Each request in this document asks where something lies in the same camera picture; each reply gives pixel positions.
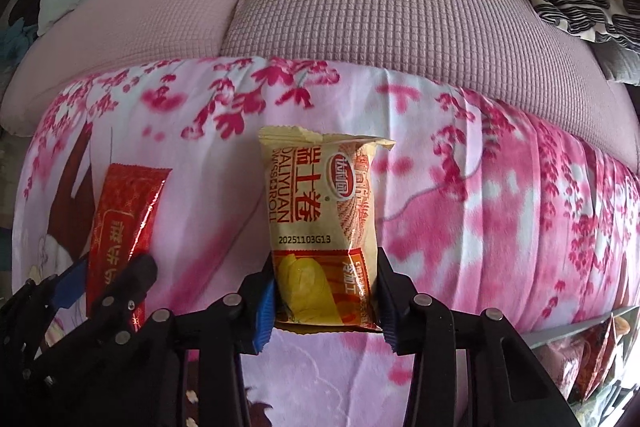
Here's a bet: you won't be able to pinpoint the pink snack packet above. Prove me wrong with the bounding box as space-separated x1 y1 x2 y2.
547 339 581 398

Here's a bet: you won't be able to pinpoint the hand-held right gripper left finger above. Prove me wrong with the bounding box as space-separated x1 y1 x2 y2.
145 257 279 427

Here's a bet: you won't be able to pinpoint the teal cloth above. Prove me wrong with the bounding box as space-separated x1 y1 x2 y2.
0 19 31 72

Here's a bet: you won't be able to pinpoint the red gold patterned packet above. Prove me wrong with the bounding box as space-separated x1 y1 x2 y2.
86 163 173 340

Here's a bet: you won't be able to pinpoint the dark clothes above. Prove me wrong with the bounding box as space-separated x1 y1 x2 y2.
7 0 46 32

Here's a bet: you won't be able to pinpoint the grey pillow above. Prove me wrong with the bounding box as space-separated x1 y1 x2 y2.
592 41 640 85

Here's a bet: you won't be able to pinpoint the yellow cake roll packet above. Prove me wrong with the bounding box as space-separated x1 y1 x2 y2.
257 125 397 334

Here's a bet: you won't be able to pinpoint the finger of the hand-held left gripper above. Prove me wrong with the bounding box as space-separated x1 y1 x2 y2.
87 253 158 349
15 254 92 313

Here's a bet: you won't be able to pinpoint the pink printed blanket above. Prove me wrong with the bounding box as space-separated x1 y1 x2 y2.
10 57 640 427

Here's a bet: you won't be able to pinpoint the teal cardboard box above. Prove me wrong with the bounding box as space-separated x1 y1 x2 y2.
525 304 640 408

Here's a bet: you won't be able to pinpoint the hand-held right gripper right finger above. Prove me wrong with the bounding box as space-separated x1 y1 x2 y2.
375 247 581 427

